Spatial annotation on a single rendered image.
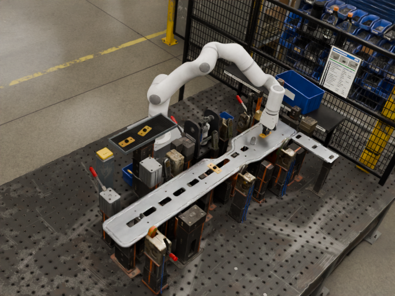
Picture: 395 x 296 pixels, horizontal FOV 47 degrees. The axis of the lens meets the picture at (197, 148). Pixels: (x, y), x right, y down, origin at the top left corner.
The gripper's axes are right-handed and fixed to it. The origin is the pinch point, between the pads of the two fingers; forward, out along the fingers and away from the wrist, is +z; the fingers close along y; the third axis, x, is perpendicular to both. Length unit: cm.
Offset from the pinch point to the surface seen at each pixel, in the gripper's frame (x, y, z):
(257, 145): -12.0, 3.6, 2.9
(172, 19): 162, -246, 72
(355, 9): 188, -46, -14
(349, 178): 43, 47, 33
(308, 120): 27.6, 12.4, -3.1
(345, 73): 54, 14, -29
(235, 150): -25.5, -2.6, 3.0
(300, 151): 6.8, 22.7, 4.8
